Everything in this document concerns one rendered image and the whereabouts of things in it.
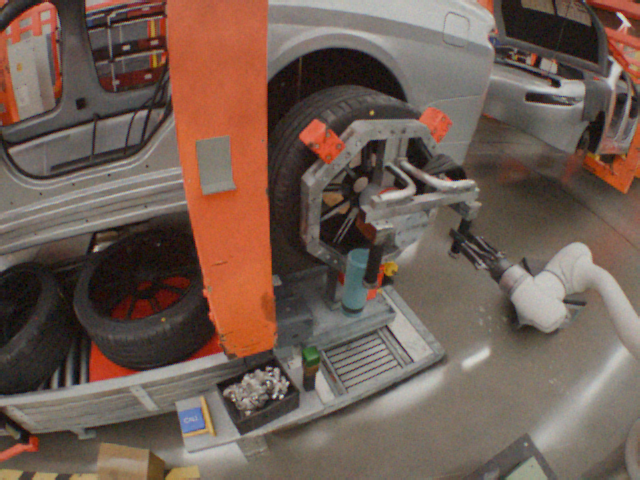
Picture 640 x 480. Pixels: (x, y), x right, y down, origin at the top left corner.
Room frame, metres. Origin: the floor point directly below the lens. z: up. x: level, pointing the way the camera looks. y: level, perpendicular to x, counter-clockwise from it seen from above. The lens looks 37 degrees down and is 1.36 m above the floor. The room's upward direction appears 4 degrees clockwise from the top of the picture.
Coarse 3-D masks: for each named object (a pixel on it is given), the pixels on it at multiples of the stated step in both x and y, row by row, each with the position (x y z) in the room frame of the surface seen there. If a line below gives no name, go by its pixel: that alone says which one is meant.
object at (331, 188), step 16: (368, 144) 0.96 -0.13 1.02; (416, 144) 1.03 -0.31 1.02; (368, 160) 0.96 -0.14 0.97; (416, 160) 1.06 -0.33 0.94; (352, 176) 0.94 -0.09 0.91; (368, 176) 1.02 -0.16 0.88; (336, 192) 0.91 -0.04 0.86; (352, 192) 0.99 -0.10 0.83; (416, 192) 1.07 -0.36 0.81; (336, 208) 0.91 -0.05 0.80; (352, 208) 0.95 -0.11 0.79; (320, 224) 1.05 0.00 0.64; (336, 224) 1.09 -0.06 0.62; (352, 224) 1.09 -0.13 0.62; (336, 240) 0.93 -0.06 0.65; (352, 240) 0.99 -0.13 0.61; (368, 240) 0.99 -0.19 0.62
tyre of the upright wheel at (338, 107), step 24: (312, 96) 1.06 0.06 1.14; (336, 96) 0.99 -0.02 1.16; (360, 96) 0.97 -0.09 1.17; (384, 96) 0.99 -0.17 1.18; (288, 120) 0.99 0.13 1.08; (312, 120) 0.91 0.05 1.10; (336, 120) 0.88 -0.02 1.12; (288, 144) 0.88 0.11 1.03; (288, 168) 0.82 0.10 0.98; (288, 192) 0.81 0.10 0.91; (288, 216) 0.81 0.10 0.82; (288, 240) 0.82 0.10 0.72
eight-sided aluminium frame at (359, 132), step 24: (360, 120) 0.88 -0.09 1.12; (384, 120) 0.91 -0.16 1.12; (408, 120) 0.95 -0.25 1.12; (360, 144) 0.82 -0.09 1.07; (432, 144) 0.95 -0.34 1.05; (312, 168) 0.81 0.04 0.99; (336, 168) 0.79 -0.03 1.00; (312, 192) 0.75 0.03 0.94; (432, 192) 1.00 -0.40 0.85; (312, 216) 0.76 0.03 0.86; (432, 216) 0.99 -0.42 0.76; (312, 240) 0.76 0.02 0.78; (336, 264) 0.80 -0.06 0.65
